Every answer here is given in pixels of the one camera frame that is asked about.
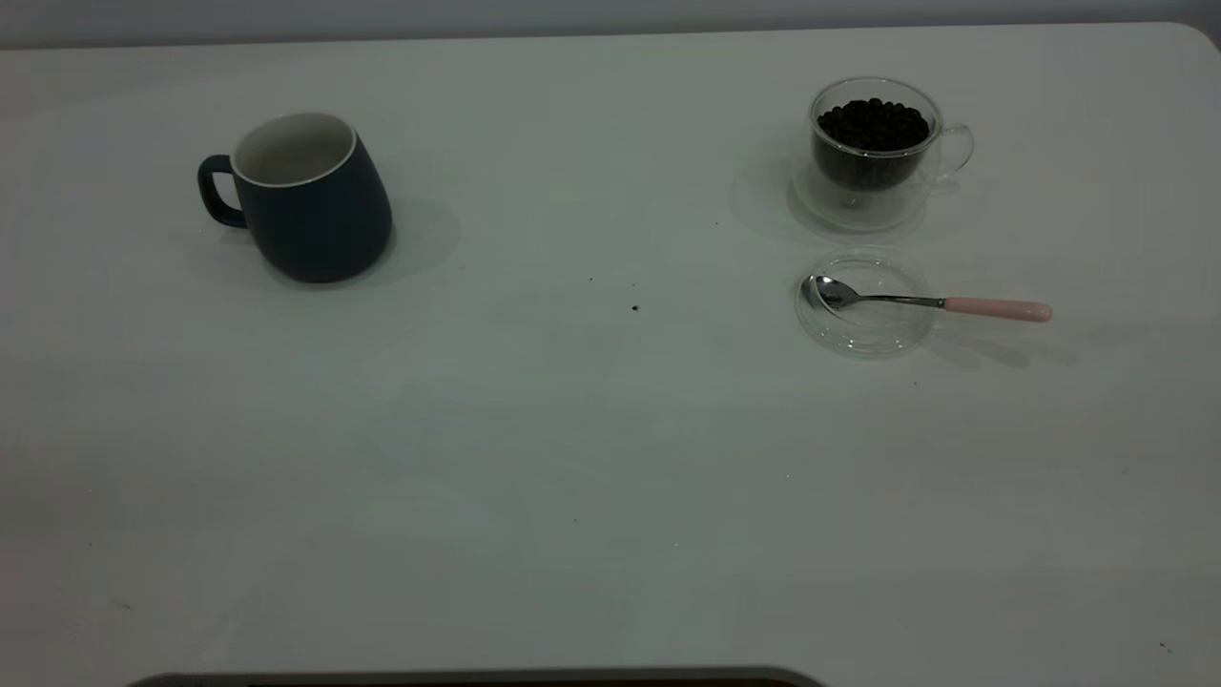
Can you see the clear glass round dish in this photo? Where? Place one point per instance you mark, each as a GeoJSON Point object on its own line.
{"type": "Point", "coordinates": [858, 336]}

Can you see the dark blue ceramic mug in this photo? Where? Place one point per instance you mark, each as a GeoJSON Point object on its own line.
{"type": "Point", "coordinates": [315, 219]}

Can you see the dark coffee beans pile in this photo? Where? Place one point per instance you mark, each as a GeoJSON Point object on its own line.
{"type": "Point", "coordinates": [873, 134]}

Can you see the clear glass saucer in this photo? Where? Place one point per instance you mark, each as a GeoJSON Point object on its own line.
{"type": "Point", "coordinates": [811, 216]}

